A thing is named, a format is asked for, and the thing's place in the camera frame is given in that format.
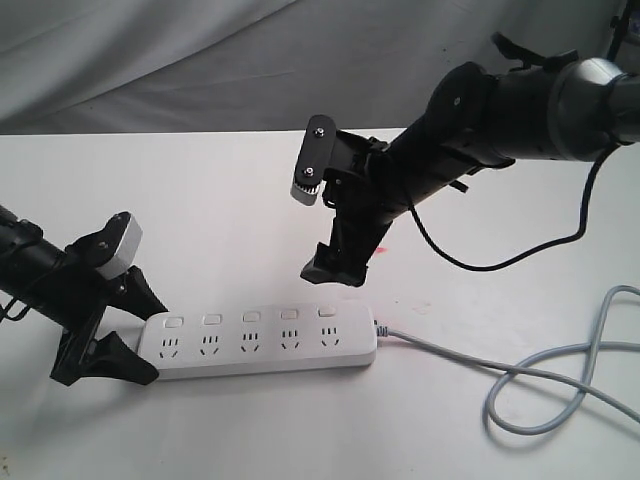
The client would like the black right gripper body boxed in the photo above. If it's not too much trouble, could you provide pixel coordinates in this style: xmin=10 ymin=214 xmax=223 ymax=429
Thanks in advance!
xmin=322 ymin=129 xmax=414 ymax=274

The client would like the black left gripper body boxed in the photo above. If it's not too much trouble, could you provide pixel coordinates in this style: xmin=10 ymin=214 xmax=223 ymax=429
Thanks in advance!
xmin=36 ymin=226 xmax=127 ymax=386

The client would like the white five-outlet power strip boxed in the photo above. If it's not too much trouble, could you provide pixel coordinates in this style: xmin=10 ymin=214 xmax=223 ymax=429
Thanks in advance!
xmin=137 ymin=301 xmax=377 ymax=380

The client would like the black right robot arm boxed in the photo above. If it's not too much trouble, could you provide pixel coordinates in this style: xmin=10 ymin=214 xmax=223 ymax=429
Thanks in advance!
xmin=291 ymin=34 xmax=639 ymax=287

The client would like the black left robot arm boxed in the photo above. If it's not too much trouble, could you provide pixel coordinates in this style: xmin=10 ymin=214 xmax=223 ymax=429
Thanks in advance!
xmin=1 ymin=209 xmax=166 ymax=386

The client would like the grey backdrop cloth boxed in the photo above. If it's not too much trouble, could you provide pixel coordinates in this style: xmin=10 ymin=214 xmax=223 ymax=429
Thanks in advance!
xmin=1 ymin=1 xmax=623 ymax=134

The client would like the black tripod stand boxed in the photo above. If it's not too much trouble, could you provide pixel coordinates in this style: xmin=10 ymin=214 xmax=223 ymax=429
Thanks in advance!
xmin=605 ymin=0 xmax=638 ymax=61

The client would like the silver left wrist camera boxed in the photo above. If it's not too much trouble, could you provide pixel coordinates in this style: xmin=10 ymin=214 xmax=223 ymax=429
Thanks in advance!
xmin=92 ymin=212 xmax=143 ymax=280

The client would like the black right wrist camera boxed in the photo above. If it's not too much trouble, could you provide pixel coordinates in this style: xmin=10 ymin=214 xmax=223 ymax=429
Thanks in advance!
xmin=290 ymin=115 xmax=337 ymax=206

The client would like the black camera cable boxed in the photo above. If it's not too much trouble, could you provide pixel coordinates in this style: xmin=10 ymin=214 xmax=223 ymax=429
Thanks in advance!
xmin=319 ymin=144 xmax=616 ymax=272

